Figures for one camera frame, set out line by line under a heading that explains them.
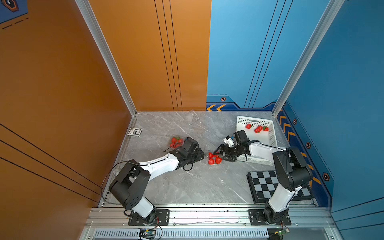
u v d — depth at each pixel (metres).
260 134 1.05
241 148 0.73
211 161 0.89
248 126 1.08
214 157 0.94
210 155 0.93
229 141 0.89
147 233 0.71
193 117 1.16
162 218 0.74
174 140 1.00
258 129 1.06
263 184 0.81
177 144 0.99
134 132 1.05
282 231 0.70
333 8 0.70
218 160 0.91
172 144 0.99
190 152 0.70
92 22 0.74
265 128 1.06
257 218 0.72
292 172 0.48
